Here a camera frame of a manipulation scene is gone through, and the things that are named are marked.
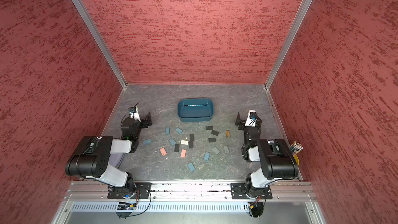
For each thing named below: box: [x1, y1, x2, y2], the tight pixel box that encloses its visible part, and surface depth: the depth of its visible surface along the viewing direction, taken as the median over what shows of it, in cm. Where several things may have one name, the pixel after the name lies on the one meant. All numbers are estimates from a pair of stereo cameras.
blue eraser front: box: [187, 161, 196, 173], surface depth 83 cm
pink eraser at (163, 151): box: [159, 147, 168, 157], surface depth 89 cm
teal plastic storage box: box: [177, 98, 215, 123], surface depth 106 cm
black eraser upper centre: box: [188, 133, 195, 144], surface depth 94 cm
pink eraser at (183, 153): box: [180, 148, 188, 159], surface depth 89 cm
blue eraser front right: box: [203, 151, 211, 162], surface depth 87 cm
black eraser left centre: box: [174, 144, 180, 152], surface depth 91 cm
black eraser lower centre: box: [188, 137, 195, 149], surface depth 92 cm
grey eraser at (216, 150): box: [211, 146, 221, 156], surface depth 89 cm
